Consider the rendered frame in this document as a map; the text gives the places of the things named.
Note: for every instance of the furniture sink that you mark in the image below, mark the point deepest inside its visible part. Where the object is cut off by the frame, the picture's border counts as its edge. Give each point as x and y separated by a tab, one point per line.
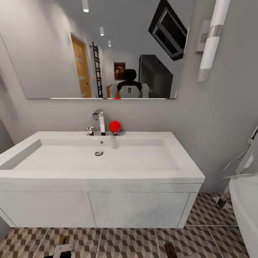
57	179

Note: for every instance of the mousetrap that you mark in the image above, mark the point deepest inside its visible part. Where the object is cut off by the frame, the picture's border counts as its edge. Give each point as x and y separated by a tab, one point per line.
64	240
170	252

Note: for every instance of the mirror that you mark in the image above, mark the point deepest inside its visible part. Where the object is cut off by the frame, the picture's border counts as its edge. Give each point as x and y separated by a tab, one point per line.
97	49

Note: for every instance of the bathtub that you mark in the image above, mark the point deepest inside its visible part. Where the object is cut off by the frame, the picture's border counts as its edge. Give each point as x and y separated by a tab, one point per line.
243	190

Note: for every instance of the wall mounted light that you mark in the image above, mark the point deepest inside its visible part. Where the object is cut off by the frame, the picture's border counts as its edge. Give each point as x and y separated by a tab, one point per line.
209	35

